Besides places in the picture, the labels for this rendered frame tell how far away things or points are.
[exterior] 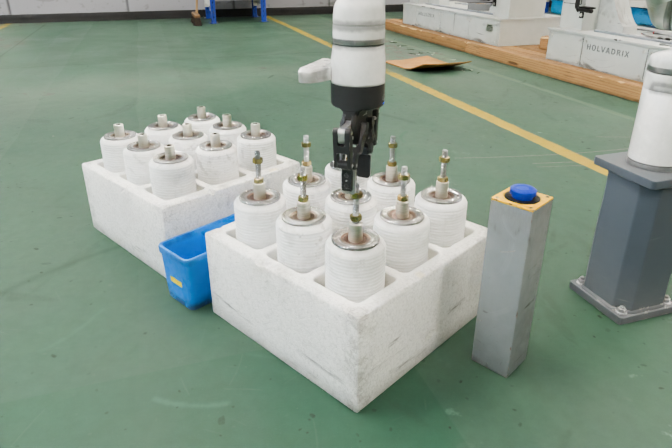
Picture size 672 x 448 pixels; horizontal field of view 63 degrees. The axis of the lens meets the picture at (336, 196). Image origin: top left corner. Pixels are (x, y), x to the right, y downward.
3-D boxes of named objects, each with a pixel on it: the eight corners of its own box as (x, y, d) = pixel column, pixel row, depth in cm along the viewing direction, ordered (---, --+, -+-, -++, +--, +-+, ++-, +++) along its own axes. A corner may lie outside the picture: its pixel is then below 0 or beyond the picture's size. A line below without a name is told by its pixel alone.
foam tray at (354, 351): (345, 245, 136) (345, 177, 129) (485, 309, 112) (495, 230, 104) (212, 312, 111) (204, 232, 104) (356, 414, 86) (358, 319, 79)
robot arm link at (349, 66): (320, 72, 82) (319, 29, 80) (392, 77, 79) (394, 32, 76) (295, 84, 75) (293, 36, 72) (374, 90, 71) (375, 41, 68)
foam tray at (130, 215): (217, 186, 171) (211, 131, 164) (302, 225, 146) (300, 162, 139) (93, 227, 145) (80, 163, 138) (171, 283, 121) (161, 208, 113)
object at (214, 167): (226, 204, 142) (220, 137, 135) (249, 215, 136) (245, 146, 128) (194, 216, 135) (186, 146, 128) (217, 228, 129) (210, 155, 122)
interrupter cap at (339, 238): (349, 257, 81) (349, 253, 81) (322, 237, 87) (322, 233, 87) (389, 244, 85) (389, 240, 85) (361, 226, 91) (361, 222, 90)
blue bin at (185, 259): (270, 244, 137) (268, 200, 132) (300, 259, 130) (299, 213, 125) (162, 293, 117) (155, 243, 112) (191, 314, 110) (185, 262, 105)
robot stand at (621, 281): (621, 275, 123) (652, 148, 112) (677, 311, 111) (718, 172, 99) (567, 286, 119) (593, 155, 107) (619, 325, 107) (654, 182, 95)
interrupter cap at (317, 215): (291, 232, 89) (291, 228, 89) (275, 214, 95) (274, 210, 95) (333, 222, 92) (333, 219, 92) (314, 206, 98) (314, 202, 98)
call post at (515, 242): (490, 341, 102) (512, 186, 90) (526, 358, 98) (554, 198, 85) (470, 359, 98) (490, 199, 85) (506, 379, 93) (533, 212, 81)
